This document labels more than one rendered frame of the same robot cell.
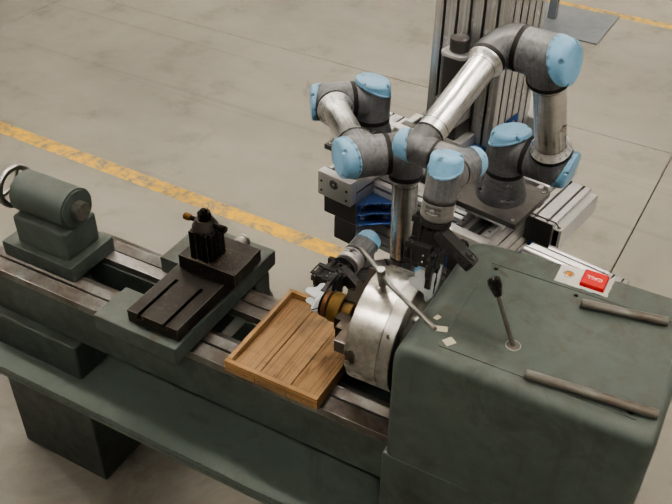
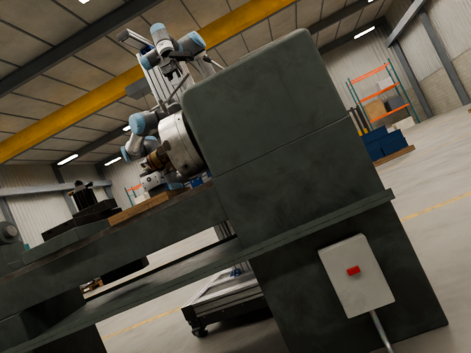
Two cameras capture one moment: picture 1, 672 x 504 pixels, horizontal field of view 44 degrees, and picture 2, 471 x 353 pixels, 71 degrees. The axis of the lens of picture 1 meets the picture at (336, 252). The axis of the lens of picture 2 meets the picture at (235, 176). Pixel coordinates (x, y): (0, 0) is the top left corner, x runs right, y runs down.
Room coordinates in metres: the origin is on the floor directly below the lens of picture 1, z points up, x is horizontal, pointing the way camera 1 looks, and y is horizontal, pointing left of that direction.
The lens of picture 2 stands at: (0.08, 0.24, 0.77)
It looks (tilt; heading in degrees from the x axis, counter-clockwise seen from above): 3 degrees up; 341
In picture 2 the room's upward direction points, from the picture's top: 24 degrees counter-clockwise
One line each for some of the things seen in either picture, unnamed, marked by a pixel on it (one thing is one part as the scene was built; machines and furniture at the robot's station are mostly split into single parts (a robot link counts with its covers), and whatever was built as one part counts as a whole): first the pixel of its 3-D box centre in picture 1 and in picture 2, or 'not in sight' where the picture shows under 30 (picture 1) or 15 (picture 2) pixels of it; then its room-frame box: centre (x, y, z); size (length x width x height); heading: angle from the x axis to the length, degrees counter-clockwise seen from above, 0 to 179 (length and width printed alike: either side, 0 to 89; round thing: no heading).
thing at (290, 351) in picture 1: (302, 344); (153, 204); (1.76, 0.09, 0.89); 0.36 x 0.30 x 0.04; 152
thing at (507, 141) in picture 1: (510, 148); not in sight; (2.13, -0.51, 1.33); 0.13 x 0.12 x 0.14; 54
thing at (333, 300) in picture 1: (339, 308); (158, 158); (1.70, -0.01, 1.08); 0.09 x 0.09 x 0.09; 62
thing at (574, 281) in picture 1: (582, 288); not in sight; (1.62, -0.62, 1.23); 0.13 x 0.08 x 0.06; 62
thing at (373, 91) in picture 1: (370, 96); (149, 146); (2.44, -0.10, 1.33); 0.13 x 0.12 x 0.14; 102
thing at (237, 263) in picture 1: (216, 262); (94, 210); (1.99, 0.36, 1.00); 0.20 x 0.10 x 0.05; 62
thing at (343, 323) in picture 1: (347, 336); (164, 150); (1.59, -0.03, 1.08); 0.12 x 0.11 x 0.05; 152
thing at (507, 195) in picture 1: (502, 180); not in sight; (2.14, -0.50, 1.21); 0.15 x 0.15 x 0.10
